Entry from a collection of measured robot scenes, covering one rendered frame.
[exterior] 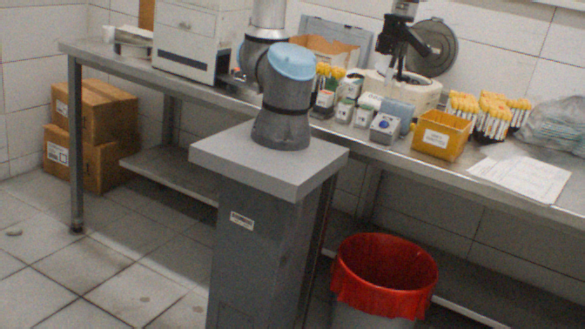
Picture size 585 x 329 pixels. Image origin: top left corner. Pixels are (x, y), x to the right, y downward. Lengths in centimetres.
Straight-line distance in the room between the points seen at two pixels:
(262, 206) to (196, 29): 74
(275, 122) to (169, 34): 75
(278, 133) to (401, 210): 118
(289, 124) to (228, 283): 49
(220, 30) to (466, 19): 91
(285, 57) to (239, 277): 60
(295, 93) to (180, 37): 72
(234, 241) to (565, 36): 134
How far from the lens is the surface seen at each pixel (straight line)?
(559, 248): 226
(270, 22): 131
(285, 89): 121
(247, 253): 137
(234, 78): 174
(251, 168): 112
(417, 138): 154
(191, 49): 181
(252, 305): 144
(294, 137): 124
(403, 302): 171
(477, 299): 209
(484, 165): 154
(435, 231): 231
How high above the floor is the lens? 140
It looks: 24 degrees down
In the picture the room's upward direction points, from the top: 10 degrees clockwise
